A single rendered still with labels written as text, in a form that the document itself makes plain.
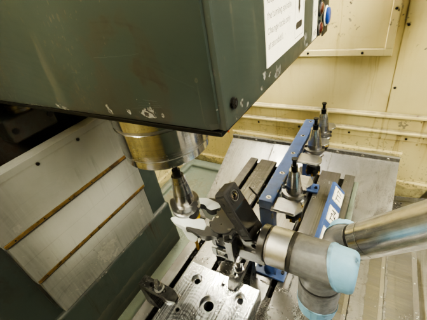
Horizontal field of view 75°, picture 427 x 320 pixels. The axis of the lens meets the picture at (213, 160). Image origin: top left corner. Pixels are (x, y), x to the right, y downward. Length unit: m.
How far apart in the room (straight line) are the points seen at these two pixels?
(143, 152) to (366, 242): 0.44
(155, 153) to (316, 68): 1.10
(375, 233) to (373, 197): 0.89
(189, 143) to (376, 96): 1.11
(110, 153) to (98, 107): 0.62
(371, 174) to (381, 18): 0.69
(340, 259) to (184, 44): 0.40
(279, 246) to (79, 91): 0.39
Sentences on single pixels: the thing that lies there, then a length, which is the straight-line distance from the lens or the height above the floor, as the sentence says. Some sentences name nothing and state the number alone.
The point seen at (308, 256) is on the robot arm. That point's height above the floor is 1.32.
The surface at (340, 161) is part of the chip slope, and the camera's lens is 1.57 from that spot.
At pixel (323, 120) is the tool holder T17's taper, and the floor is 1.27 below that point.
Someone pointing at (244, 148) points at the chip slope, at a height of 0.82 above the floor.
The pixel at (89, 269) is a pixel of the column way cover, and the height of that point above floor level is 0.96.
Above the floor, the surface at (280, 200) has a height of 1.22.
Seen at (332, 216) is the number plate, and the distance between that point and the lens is 1.12.
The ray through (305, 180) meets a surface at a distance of 0.82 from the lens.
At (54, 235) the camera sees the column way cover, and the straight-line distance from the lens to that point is 0.96.
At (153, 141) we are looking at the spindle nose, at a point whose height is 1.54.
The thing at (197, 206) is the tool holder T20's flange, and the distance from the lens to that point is 0.60.
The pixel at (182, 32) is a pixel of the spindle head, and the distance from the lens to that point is 0.25.
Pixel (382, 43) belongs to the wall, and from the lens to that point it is 1.36.
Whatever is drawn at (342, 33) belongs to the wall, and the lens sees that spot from 1.37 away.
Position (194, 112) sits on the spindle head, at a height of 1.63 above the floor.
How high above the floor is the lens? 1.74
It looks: 34 degrees down
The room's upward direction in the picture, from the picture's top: 11 degrees counter-clockwise
